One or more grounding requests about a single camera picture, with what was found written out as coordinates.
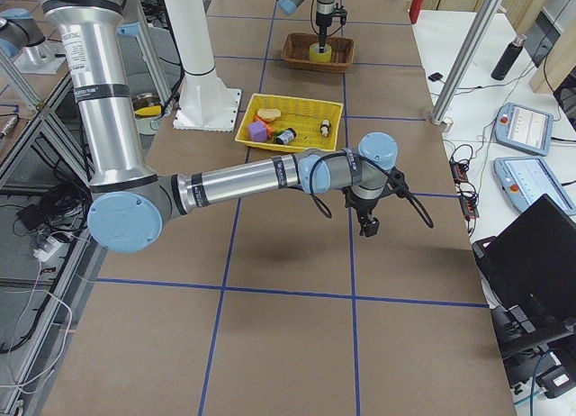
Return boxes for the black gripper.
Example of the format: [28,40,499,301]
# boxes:
[310,2,347,51]
[342,167,410,212]

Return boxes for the small black puck device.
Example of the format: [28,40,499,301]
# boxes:
[427,72,443,82]

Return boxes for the panda figurine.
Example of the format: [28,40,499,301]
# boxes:
[319,119,331,138]

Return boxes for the toy bread croissant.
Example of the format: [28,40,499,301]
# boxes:
[256,108,282,122]

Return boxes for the orange toy carrot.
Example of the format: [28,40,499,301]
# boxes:
[254,115,275,137]

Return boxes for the brown wicker basket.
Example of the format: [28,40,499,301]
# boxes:
[282,32,355,74]

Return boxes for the aluminium frame post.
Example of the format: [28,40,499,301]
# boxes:
[429,0,502,132]

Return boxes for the small black-capped bottle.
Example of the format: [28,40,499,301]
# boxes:
[274,128,297,146]

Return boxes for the black water bottle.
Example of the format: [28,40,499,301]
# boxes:
[490,34,527,81]

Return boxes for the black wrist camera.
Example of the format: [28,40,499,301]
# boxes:
[358,213,380,238]

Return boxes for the teach pendant tablet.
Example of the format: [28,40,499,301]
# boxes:
[494,103,554,157]
[493,157,575,216]

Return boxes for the far teach pendant tablet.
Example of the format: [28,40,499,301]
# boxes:
[494,103,554,157]

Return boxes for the purple foam cube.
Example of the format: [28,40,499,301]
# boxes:
[247,121,268,142]

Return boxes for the near teach pendant tablet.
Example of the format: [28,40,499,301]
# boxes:
[493,157,575,216]

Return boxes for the red cylinder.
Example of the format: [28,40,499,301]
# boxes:
[409,0,424,23]

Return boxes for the clear tape roll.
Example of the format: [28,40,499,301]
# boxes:
[309,43,332,63]

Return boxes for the black laptop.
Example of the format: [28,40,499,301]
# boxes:
[472,194,575,359]

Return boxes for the yellow woven basket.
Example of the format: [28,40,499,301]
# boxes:
[235,94,344,153]

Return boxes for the steel bowl with corn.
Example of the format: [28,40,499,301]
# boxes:
[132,93,162,135]

